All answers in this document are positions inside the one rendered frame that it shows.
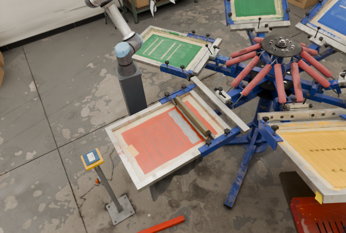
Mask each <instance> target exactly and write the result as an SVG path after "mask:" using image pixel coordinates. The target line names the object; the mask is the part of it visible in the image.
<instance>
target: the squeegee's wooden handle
mask: <svg viewBox="0 0 346 233"><path fill-rule="evenodd" d="M175 99H176V104H177V105H178V106H179V107H180V109H181V110H182V111H183V112H184V113H185V114H186V116H187V117H188V118H189V119H190V120H191V121H192V122H193V124H194V125H195V126H196V127H197V128H198V129H199V130H200V132H201V133H202V134H204V135H205V136H206V137H208V136H209V130H208V129H207V128H206V127H205V126H204V124H203V123H202V122H201V121H200V120H199V119H198V118H197V117H196V116H195V114H194V113H193V112H192V111H191V110H190V109H189V108H188V107H187V106H186V104H185V103H184V102H183V101H182V100H181V99H180V98H179V97H178V96H177V97H176V98H175Z"/></svg>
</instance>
